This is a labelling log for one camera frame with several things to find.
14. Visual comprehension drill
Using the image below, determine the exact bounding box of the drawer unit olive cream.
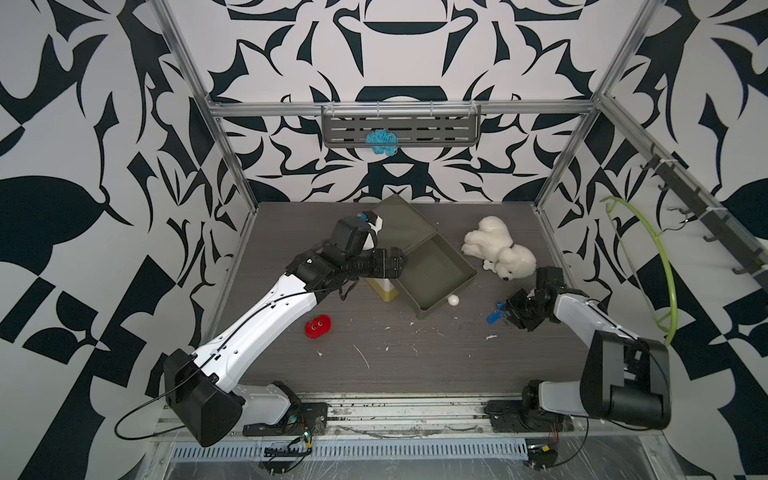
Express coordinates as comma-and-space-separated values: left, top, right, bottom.
369, 194, 438, 281

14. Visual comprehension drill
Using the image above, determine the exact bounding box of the dark wall hook rail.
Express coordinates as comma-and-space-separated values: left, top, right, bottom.
640, 143, 767, 290

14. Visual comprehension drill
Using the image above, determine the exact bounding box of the white plush polar bear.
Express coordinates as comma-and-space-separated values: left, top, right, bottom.
460, 216, 537, 281

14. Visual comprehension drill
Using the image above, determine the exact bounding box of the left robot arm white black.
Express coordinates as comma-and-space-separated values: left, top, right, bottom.
163, 247, 407, 447

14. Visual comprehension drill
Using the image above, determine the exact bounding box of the olive top drawer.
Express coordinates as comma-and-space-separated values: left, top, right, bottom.
393, 234, 477, 320

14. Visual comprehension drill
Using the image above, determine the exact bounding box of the green clothes hanger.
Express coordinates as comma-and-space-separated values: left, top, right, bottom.
600, 196, 680, 347

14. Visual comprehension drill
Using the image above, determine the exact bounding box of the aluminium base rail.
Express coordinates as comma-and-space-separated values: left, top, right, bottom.
236, 392, 661, 439

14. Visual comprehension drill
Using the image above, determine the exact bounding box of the red toy with eyes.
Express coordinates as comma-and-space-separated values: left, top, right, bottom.
304, 315, 332, 339

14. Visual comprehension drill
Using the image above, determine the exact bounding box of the teal crumpled scrunchie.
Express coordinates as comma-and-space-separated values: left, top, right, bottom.
365, 129, 399, 157

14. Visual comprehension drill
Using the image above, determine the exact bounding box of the grey slotted wall shelf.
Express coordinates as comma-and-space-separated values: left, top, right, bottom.
320, 104, 481, 148

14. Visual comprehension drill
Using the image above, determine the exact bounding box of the white slotted cable duct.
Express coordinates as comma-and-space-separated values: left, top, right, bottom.
171, 438, 528, 463

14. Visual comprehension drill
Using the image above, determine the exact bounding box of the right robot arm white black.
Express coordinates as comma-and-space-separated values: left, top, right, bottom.
495, 267, 672, 430

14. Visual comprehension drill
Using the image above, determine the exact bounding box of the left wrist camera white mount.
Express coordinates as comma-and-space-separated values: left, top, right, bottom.
330, 211, 383, 255

